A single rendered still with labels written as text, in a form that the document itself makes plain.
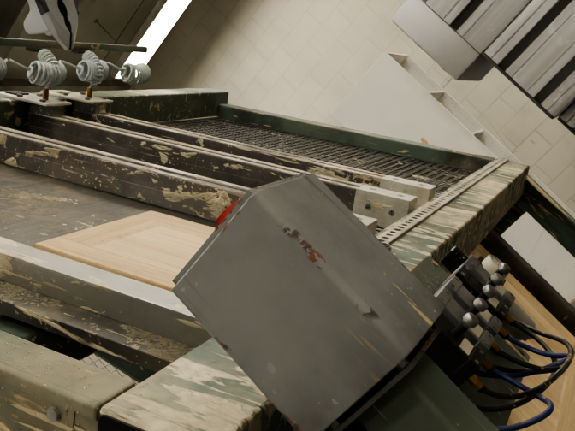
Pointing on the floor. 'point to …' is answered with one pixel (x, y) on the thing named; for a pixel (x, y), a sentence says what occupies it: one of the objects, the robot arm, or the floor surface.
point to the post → (424, 404)
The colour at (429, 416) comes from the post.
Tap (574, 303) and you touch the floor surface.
